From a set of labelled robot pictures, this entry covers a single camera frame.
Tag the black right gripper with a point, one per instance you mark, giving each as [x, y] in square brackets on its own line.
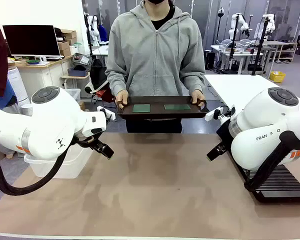
[225, 136]

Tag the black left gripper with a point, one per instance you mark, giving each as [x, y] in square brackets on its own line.
[87, 142]

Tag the green perforated PCB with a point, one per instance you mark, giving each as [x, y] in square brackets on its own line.
[177, 107]
[141, 108]

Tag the dark brown plastic tray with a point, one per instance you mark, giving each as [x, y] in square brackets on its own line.
[157, 113]

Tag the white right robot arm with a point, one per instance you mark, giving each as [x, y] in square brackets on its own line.
[265, 120]

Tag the person's right forearm grey sleeve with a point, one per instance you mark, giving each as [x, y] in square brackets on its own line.
[116, 80]

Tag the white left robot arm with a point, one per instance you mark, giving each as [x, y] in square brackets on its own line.
[52, 120]

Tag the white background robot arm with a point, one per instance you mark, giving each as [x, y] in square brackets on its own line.
[236, 26]
[269, 22]
[94, 27]

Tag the person's left forearm grey sleeve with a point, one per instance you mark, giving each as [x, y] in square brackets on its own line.
[193, 80]

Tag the person's right hand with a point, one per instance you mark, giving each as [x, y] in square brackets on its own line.
[122, 98]

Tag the person's left hand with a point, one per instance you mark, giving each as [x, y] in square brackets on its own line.
[198, 96]

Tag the clear plastic box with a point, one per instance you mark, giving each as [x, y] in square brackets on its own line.
[65, 167]

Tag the clear storage bin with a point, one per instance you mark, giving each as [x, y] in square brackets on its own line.
[74, 94]

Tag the large white table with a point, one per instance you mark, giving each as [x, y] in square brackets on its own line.
[235, 85]

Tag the black bag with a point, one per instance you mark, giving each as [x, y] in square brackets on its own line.
[98, 75]

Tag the small white side table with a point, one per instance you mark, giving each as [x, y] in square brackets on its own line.
[75, 78]

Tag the black slotted PCB rack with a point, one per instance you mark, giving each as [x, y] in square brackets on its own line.
[285, 182]

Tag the blue tray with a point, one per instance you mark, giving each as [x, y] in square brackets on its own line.
[77, 72]

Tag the black computer tower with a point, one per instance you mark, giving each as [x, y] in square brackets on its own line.
[210, 60]

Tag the white desk with wooden top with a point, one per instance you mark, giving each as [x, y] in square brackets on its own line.
[42, 75]

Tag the yellow plastic bin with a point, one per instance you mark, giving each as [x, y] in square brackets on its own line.
[277, 76]

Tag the white background table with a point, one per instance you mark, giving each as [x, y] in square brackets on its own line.
[240, 53]

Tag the black tripod stand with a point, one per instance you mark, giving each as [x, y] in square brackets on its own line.
[232, 50]
[259, 50]

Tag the cardboard box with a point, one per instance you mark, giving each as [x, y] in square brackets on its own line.
[63, 45]
[69, 33]
[65, 52]

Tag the white air purifier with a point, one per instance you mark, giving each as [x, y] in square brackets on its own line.
[16, 85]

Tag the person in grey hoodie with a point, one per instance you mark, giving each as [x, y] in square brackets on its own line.
[155, 50]

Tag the green plate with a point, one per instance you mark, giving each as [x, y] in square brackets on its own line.
[33, 61]

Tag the wooden shelf table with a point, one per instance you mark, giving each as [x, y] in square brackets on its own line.
[282, 47]

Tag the black computer monitor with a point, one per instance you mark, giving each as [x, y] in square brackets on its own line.
[31, 41]

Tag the black light stand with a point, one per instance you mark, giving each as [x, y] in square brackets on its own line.
[221, 12]

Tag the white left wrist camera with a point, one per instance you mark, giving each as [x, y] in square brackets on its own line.
[109, 115]

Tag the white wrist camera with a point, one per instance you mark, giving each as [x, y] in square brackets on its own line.
[109, 115]
[211, 115]

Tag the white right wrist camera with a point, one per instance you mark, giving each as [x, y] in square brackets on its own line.
[211, 115]

